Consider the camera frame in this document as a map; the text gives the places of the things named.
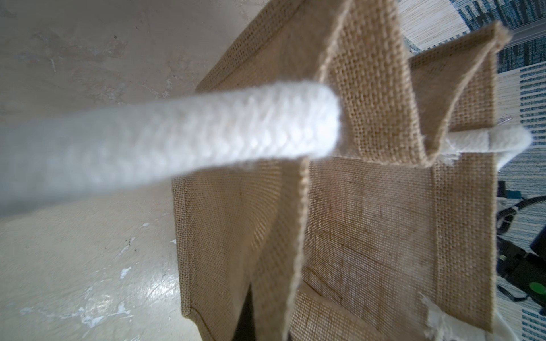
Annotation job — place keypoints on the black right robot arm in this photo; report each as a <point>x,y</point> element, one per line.
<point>522,269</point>

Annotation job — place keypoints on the burlap tote bag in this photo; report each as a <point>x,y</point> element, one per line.
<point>326,170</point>

